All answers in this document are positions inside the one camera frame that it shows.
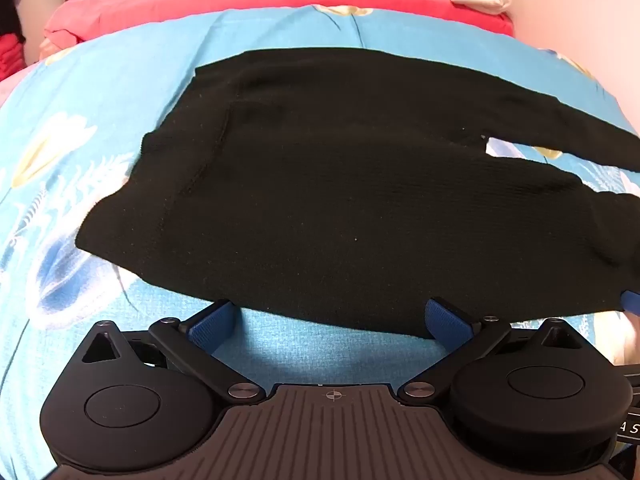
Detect pile of red clothes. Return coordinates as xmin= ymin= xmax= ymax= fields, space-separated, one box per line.
xmin=0 ymin=32 xmax=27 ymax=82

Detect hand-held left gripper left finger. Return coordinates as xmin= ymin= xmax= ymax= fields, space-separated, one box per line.
xmin=80 ymin=299 xmax=267 ymax=404

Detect blue floral bed sheet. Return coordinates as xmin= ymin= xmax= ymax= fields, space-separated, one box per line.
xmin=0 ymin=4 xmax=640 ymax=463

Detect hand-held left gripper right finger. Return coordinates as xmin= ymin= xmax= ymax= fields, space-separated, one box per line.
xmin=398 ymin=298 xmax=586 ymax=405

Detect black pants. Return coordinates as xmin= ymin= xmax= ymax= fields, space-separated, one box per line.
xmin=75 ymin=47 xmax=640 ymax=342

